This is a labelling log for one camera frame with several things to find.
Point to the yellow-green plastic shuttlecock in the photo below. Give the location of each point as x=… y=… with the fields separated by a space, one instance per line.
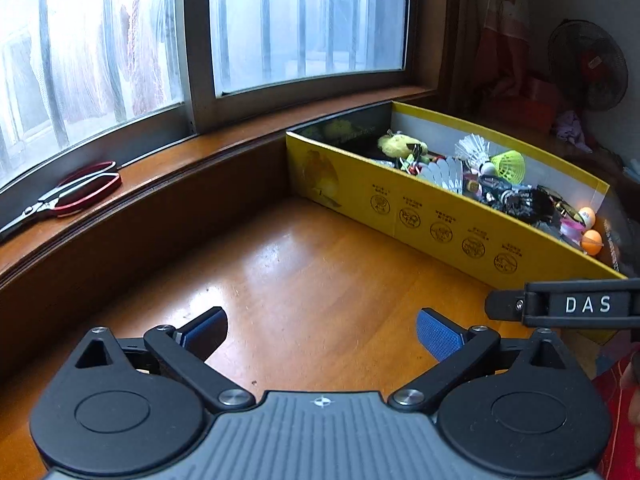
x=510 y=165

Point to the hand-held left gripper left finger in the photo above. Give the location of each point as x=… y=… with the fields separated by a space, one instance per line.
x=205 y=332

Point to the person's right hand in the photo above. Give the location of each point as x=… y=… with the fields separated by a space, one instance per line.
x=631 y=375

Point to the purple cloth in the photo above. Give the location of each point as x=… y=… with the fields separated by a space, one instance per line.
x=572 y=130

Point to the black standing fan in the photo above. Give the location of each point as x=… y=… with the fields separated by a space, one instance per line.
x=590 y=65

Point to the yellow cardboard box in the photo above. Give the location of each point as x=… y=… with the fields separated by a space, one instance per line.
x=450 y=220

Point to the yellow plush toy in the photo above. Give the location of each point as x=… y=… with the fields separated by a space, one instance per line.
x=400 y=144

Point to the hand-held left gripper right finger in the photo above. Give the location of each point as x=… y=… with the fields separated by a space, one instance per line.
x=440 y=335

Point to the white ping-pong ball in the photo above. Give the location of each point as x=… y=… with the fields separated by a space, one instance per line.
x=589 y=216

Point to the pink floral curtain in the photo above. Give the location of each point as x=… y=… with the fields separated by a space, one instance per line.
x=502 y=50

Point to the sliding glass window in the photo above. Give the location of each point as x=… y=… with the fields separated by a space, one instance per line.
x=300 y=25

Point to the white feather shuttlecock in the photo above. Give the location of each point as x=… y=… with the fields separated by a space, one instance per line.
x=445 y=175
x=472 y=152

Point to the orange ping-pong ball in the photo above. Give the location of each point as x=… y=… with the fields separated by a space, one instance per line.
x=592 y=241

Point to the person's red patterned clothing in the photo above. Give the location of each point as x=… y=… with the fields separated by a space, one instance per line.
x=620 y=435

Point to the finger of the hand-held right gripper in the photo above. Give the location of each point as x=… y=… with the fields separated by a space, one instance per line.
x=585 y=305

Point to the black mesh bundle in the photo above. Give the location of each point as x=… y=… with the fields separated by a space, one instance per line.
x=530 y=205

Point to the orange cardboard box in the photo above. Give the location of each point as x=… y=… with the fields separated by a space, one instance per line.
x=540 y=105

